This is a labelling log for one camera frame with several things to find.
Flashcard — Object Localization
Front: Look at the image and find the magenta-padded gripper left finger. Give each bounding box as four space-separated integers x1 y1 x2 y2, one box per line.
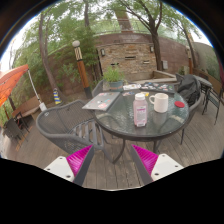
44 144 95 187

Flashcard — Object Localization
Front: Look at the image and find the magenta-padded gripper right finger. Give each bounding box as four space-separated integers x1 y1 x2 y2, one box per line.
129 144 184 187

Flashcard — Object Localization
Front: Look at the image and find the pink drink bottle white cap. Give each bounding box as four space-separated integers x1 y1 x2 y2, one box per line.
132 92 149 128

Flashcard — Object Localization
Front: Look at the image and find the dark wicker chair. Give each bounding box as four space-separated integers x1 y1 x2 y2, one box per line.
3 117 24 141

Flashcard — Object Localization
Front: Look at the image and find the flat round red coaster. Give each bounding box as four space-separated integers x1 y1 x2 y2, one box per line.
174 100 186 109

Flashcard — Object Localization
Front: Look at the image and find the white mug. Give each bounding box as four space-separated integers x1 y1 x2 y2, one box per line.
148 92 170 114

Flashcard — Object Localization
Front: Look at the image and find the wooden bench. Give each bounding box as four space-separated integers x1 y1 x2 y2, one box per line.
11 95 43 118

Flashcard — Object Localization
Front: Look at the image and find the blue yellow striped cone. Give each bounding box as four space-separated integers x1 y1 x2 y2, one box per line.
53 87 63 106

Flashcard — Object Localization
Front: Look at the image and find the grey laptop with stickers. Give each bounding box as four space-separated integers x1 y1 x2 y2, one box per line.
81 91 121 112

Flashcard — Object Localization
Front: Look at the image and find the black laptop with stickers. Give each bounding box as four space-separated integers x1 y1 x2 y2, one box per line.
139 81 177 95

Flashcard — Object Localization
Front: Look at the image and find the black jacket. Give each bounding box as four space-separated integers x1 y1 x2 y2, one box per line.
177 74 202 108

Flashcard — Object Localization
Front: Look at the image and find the white sticker booklet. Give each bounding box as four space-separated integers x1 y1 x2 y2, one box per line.
122 83 142 92

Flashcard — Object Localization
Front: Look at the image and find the dark round side table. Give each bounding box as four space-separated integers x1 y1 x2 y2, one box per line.
194 74 214 116

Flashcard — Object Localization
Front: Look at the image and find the orange patio umbrella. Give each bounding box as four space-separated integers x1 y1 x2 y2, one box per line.
0 64 48 113

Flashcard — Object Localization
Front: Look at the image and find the green potted plant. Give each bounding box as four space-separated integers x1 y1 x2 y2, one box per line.
102 65 126 92

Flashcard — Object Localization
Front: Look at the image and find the brown globe lamp post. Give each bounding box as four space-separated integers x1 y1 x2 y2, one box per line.
71 40 93 100

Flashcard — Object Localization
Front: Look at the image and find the stone fountain wall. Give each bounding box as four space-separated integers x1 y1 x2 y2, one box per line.
96 42 158 81

